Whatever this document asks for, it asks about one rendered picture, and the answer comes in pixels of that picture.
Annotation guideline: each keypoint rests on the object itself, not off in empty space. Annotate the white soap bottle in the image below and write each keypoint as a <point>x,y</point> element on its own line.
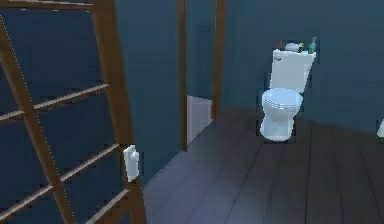
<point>131,163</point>

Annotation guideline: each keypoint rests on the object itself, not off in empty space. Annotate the brown wooden ladder shelf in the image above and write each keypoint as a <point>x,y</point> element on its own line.
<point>113,83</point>

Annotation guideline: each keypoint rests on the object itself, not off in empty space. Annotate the small red bottle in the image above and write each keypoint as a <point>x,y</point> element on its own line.
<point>280,45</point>

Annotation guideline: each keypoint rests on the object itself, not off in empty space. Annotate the green spray bottle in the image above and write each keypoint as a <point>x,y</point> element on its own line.
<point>312,46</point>

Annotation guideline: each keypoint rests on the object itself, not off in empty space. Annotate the brown wooden door frame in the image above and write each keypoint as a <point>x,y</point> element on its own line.
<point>217,60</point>

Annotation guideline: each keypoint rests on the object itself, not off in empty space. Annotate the white object at wall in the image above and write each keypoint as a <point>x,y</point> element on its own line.
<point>381,129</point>

